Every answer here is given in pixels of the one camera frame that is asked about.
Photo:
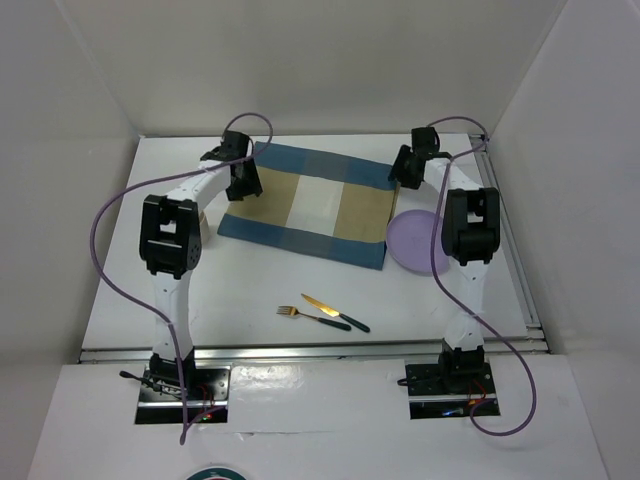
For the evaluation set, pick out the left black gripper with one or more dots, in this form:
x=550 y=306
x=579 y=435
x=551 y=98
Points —
x=251 y=186

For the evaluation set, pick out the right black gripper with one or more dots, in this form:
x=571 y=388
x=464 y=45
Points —
x=397 y=170

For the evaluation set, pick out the beige paper cup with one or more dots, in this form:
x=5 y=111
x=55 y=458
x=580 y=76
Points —
x=204 y=228

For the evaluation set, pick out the purple plate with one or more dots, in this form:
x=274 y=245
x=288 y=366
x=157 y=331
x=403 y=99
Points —
x=408 y=240

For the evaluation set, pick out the blue tan checked placemat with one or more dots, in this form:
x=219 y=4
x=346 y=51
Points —
x=317 y=203

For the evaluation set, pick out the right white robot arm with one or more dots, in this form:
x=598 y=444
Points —
x=466 y=226

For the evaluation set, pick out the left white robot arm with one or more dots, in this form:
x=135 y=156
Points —
x=171 y=244

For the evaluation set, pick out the green round sticker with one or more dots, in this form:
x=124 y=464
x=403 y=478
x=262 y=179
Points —
x=217 y=473

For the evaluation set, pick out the aluminium right side rail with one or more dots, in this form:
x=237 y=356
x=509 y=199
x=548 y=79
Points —
x=535 y=341

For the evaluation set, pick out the aluminium rail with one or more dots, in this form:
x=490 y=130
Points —
x=369 y=350
x=535 y=341

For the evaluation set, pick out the gold fork green handle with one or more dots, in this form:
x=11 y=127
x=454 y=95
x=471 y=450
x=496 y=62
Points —
x=293 y=312

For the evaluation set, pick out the gold knife green handle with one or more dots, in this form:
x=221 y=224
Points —
x=336 y=314

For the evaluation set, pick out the aluminium front rail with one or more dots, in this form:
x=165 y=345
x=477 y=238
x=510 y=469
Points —
x=369 y=350

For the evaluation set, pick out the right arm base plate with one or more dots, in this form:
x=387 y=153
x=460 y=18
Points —
x=431 y=397

